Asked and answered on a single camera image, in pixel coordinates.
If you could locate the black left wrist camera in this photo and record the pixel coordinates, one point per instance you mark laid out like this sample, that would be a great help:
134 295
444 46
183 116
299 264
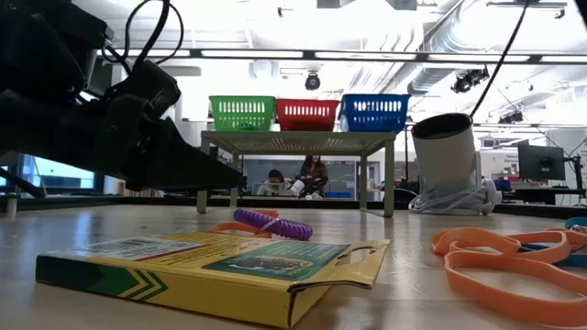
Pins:
147 87

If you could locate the orange rubber band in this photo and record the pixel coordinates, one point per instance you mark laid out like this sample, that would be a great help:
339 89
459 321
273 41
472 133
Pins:
440 243
541 235
504 303
229 227

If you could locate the green plastic basket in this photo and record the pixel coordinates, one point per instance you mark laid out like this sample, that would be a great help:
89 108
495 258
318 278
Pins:
240 114

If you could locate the ceiling light strip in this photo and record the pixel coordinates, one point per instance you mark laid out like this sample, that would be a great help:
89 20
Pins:
252 53

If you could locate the person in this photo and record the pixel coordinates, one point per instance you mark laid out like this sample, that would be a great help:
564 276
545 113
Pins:
274 183
314 172

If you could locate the blue plastic basket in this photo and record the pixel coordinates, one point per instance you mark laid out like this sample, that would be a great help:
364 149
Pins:
375 114

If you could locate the large dark-framed window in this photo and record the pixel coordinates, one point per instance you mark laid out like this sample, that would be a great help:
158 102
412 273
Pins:
59 176

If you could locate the pale green metal shelf riser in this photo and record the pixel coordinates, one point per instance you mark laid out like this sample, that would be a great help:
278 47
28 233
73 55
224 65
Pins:
298 142

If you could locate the white cylindrical camera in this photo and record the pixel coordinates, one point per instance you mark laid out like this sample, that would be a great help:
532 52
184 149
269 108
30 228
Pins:
445 156

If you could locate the black ceiling camera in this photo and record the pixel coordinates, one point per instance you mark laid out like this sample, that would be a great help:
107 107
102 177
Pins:
312 81
470 79
513 117

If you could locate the grey ceiling duct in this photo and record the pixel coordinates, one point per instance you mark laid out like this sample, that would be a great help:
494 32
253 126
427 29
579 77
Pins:
428 80

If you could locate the crayon box showing barcode side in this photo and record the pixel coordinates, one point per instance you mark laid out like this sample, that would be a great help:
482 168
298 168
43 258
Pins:
206 270

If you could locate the black computer monitor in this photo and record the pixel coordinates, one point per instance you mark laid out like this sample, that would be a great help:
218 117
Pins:
541 160

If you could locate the black desk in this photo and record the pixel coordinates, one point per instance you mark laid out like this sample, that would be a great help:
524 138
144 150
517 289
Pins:
546 193

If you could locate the red plastic basket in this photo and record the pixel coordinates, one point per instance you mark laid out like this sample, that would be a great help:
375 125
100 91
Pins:
306 117

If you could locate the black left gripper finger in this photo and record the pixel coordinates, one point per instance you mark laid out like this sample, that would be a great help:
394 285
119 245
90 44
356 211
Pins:
174 169

